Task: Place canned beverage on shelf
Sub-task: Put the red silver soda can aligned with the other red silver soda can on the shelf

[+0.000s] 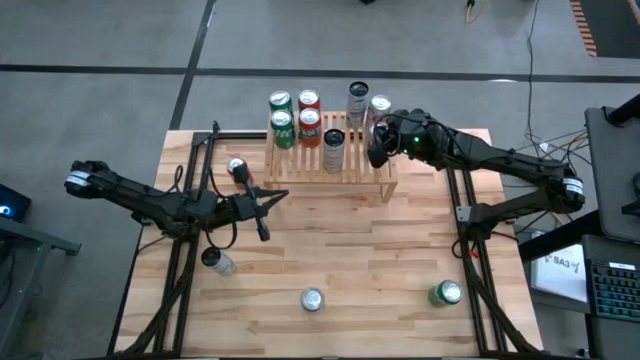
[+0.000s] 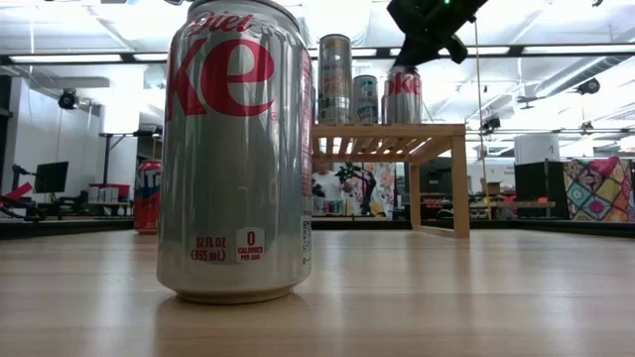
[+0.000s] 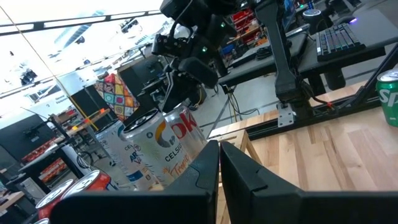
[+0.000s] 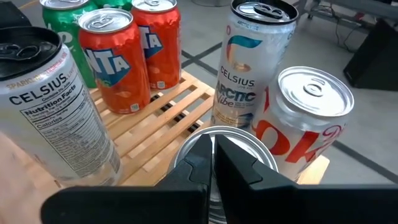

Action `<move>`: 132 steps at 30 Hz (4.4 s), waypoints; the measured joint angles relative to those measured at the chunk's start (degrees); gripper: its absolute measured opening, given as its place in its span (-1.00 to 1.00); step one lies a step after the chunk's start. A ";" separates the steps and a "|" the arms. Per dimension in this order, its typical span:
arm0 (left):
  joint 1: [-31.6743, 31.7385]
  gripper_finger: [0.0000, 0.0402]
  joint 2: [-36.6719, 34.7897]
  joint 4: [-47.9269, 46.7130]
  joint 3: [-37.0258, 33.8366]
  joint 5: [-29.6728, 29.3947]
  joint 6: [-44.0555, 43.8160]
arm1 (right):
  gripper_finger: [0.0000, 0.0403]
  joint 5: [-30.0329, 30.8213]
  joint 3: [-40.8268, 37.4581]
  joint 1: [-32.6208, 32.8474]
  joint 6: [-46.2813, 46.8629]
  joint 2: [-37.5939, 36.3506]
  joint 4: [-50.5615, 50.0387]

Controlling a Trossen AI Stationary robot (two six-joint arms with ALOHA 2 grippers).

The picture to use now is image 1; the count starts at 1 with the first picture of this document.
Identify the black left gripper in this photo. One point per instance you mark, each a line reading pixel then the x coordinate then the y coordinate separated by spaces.
pixel 245 205

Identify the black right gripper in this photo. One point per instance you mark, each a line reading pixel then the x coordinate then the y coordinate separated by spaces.
pixel 407 135

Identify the orange Fanta soda can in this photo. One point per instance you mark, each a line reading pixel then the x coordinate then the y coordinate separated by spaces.
pixel 309 99
pixel 230 167
pixel 310 127

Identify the white Celsius slim can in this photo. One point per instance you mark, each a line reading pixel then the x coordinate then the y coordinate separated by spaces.
pixel 357 102
pixel 218 260
pixel 333 150

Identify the green Sprite soda can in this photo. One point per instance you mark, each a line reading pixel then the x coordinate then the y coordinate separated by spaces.
pixel 280 100
pixel 283 129
pixel 446 293

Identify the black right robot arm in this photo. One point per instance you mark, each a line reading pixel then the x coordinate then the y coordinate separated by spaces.
pixel 500 157

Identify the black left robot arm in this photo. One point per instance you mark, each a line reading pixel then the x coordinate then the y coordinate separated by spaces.
pixel 140 200

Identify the wooden slatted shelf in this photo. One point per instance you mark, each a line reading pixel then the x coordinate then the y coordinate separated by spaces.
pixel 310 165

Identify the brown furniture leg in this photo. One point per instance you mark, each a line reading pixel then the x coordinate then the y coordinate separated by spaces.
pixel 470 10

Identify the grey desk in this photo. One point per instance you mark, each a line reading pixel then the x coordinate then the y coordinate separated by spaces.
pixel 610 165

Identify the white printed box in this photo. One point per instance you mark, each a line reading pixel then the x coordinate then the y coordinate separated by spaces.
pixel 560 280

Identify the dark keyboard desk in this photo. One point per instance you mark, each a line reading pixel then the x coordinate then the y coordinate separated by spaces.
pixel 600 250

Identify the black mat orange-striped edge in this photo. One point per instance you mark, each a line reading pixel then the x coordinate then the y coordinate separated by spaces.
pixel 615 25

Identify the grey metal table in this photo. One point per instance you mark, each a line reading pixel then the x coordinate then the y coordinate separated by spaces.
pixel 30 235

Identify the black device with blue light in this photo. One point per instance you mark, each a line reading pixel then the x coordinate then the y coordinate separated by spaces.
pixel 15 200

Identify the black metal table frame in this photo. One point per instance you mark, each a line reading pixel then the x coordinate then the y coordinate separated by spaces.
pixel 235 135

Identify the silver mounting bracket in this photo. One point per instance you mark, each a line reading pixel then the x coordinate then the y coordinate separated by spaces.
pixel 463 213

